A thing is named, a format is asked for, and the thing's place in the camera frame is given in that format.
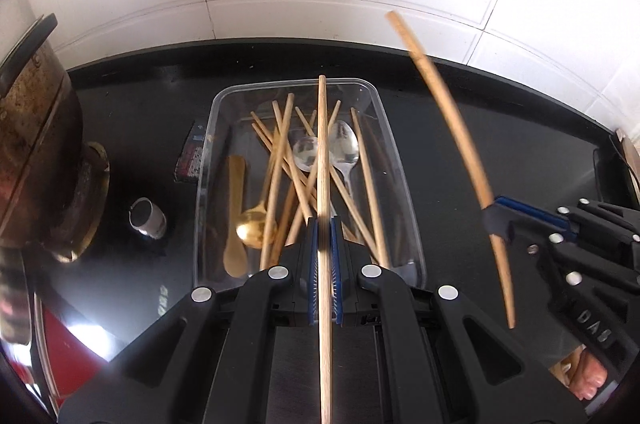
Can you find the tan wooden board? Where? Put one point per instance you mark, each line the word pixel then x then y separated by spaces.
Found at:
pixel 626 149

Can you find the silver metal spoon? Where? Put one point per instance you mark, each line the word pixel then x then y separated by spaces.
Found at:
pixel 305 155
pixel 345 144

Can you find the person's right hand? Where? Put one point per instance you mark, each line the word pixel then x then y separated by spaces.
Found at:
pixel 590 376

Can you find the translucent tan soup spoon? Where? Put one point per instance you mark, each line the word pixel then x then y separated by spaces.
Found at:
pixel 235 254

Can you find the long wooden chopstick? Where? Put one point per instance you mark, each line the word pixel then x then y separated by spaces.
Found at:
pixel 464 139
pixel 324 154

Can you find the gold metal spoon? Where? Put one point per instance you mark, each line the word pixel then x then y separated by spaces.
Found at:
pixel 251 228

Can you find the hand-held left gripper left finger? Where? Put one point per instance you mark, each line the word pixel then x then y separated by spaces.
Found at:
pixel 314 274

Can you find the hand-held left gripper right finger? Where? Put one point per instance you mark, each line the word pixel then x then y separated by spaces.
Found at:
pixel 336 274

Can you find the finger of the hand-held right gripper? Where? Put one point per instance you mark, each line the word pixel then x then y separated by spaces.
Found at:
pixel 545 254
pixel 530 209

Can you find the dirty metal pot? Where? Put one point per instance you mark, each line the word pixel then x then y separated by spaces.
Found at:
pixel 35 129

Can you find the clear plastic container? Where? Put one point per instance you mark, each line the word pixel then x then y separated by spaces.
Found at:
pixel 385 144

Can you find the pile of wooden chopsticks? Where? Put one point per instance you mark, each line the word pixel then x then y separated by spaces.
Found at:
pixel 368 184

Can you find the black round appliance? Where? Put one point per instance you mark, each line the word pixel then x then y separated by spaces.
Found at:
pixel 612 176

